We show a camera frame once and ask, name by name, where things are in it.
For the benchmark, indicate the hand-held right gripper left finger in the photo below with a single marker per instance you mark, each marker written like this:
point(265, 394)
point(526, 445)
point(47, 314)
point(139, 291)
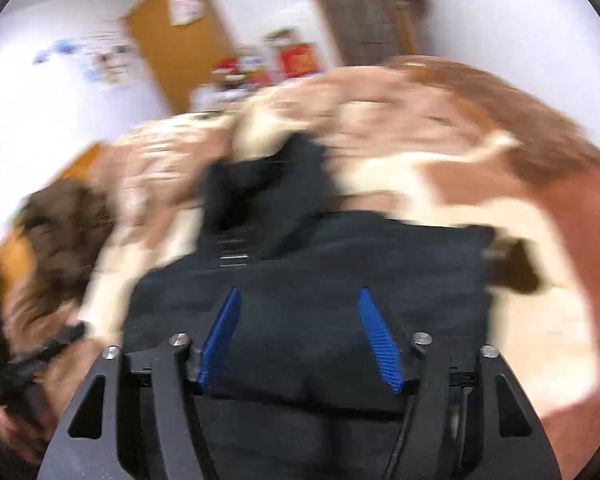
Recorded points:
point(222, 340)

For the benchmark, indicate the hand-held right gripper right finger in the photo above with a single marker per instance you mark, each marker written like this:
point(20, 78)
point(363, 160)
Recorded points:
point(380, 345)

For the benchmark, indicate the black puffer jacket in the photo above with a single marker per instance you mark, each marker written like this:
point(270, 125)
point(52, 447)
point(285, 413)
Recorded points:
point(305, 260)

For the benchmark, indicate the brown puffer jacket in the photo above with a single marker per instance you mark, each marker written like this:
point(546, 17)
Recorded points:
point(65, 225)

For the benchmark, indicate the brown printed blanket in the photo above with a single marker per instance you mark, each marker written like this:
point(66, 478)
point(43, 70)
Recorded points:
point(480, 185)

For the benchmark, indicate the plush toy with red hat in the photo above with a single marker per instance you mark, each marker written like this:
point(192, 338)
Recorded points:
point(227, 67)

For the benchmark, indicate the clear plastic jar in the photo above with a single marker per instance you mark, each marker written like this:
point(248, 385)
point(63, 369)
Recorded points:
point(254, 66)

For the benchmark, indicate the orange wooden wardrobe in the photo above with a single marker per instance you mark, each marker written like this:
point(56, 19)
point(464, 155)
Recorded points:
point(180, 65)

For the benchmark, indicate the red box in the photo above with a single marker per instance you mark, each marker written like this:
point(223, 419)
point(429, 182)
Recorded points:
point(296, 60)

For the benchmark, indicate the cardboard box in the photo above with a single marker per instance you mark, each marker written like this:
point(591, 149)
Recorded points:
point(281, 38)

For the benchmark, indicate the grey curtain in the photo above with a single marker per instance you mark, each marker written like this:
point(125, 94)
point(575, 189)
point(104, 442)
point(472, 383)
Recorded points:
point(350, 10)

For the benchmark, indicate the white paper sticker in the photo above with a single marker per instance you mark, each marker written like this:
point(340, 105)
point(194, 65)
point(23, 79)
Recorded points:
point(186, 5)

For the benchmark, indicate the cartoon wall poster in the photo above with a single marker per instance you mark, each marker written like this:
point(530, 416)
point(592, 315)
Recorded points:
point(105, 62)

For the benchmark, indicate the wooden door frame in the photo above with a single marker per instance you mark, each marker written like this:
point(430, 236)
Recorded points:
point(402, 10)

